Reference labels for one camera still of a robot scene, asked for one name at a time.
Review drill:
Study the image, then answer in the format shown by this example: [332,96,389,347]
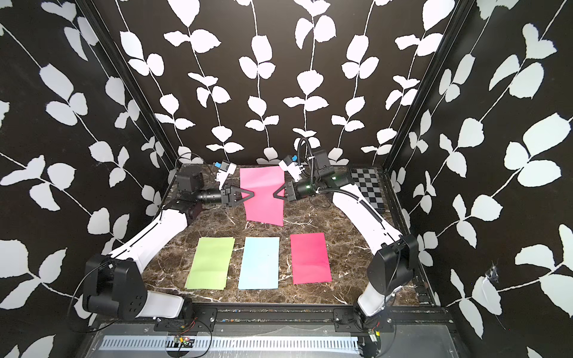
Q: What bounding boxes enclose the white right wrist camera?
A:
[278,147,334,182]

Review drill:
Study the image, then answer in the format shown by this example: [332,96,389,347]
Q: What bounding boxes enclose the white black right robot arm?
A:
[273,175,419,317]

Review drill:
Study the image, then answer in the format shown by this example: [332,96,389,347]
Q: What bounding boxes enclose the black white chessboard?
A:
[350,168,386,214]

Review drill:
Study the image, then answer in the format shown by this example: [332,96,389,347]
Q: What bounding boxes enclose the light blue paper sheet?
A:
[238,237,279,290]

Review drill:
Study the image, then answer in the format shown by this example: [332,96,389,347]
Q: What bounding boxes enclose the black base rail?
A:
[95,303,453,334]

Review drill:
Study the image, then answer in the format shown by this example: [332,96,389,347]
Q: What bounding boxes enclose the white slotted cable duct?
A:
[96,335,359,354]

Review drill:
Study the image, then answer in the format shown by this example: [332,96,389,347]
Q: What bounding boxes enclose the pink paper sheet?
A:
[290,233,332,285]
[240,166,285,227]

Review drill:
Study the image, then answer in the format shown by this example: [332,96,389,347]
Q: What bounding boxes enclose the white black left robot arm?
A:
[81,185,255,321]

